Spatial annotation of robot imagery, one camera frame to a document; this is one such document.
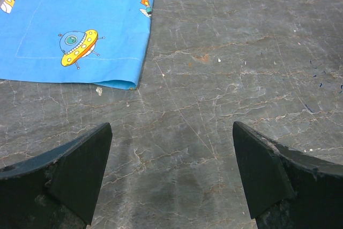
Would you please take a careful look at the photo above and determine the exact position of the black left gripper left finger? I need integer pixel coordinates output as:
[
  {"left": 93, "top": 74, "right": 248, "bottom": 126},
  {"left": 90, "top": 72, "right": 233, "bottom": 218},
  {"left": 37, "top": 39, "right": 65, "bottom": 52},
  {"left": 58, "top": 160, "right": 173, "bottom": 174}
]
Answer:
[{"left": 1, "top": 123, "right": 112, "bottom": 228}]

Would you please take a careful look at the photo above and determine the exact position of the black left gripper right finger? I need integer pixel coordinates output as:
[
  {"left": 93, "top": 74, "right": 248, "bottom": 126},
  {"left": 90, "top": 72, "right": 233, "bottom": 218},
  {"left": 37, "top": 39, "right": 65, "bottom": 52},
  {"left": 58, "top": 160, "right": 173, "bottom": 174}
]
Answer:
[{"left": 233, "top": 121, "right": 342, "bottom": 228}]

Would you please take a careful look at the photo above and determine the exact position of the blue space-print cloth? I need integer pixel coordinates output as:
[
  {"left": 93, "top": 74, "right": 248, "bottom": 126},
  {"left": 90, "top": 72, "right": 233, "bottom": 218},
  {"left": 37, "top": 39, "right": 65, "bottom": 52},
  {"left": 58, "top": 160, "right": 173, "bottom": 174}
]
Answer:
[{"left": 1, "top": 0, "right": 153, "bottom": 90}]

